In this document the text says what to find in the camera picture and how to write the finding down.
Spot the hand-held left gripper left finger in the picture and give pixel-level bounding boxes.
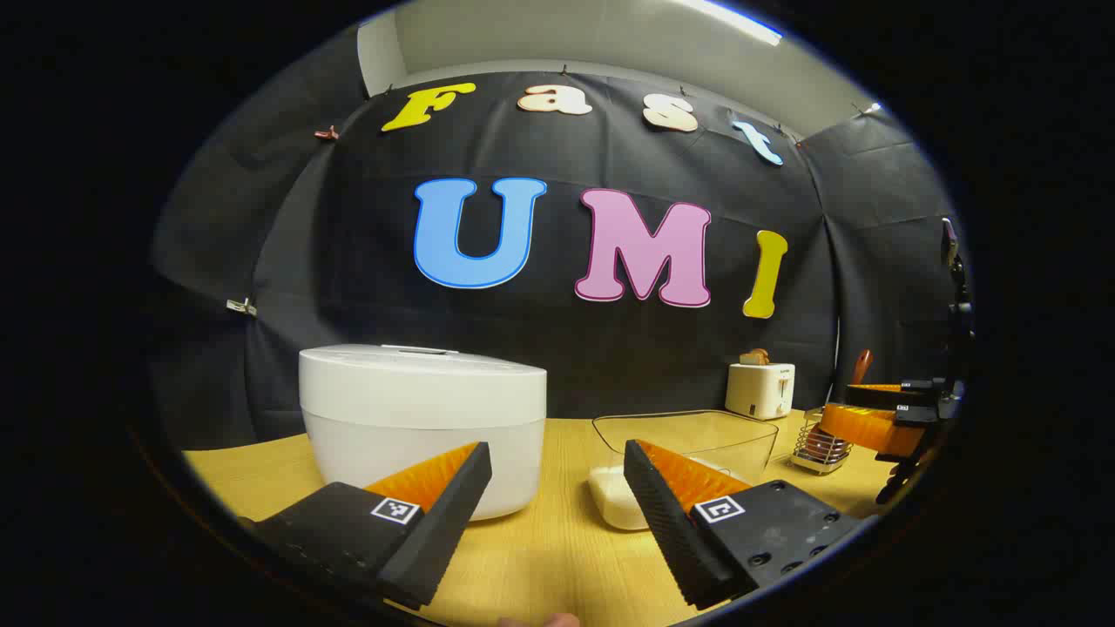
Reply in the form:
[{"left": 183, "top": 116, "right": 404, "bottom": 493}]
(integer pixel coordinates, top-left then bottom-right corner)
[{"left": 240, "top": 442, "right": 493, "bottom": 610}]

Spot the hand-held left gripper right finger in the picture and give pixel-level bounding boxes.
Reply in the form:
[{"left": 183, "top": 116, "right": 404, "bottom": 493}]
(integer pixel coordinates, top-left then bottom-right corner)
[{"left": 624, "top": 439, "right": 868, "bottom": 610}]

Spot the brown wooden spoon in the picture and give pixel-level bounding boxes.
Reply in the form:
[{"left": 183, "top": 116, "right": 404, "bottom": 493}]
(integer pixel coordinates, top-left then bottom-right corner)
[{"left": 810, "top": 348, "right": 875, "bottom": 461}]

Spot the white rice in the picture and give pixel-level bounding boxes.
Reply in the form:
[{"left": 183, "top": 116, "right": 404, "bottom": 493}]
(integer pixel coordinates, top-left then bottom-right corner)
[{"left": 588, "top": 464, "right": 652, "bottom": 532}]

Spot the metal wire chopstick holder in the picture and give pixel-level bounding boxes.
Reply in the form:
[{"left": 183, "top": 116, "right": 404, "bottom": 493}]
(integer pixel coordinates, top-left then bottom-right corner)
[{"left": 790, "top": 407, "right": 855, "bottom": 475}]

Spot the white rice cooker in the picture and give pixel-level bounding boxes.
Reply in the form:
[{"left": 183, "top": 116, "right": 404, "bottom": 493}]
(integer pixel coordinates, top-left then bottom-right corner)
[{"left": 299, "top": 344, "right": 548, "bottom": 522}]

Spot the clear plastic container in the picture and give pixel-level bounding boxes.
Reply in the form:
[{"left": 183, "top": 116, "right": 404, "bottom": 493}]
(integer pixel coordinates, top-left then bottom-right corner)
[{"left": 592, "top": 409, "right": 780, "bottom": 532}]

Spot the white toaster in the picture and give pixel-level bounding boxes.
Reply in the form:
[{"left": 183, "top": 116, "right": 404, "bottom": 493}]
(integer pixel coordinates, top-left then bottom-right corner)
[{"left": 725, "top": 361, "right": 796, "bottom": 421}]

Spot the black backdrop cloth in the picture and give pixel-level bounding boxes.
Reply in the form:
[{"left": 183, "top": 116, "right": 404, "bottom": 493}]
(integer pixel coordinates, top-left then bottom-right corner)
[{"left": 144, "top": 65, "right": 972, "bottom": 454}]

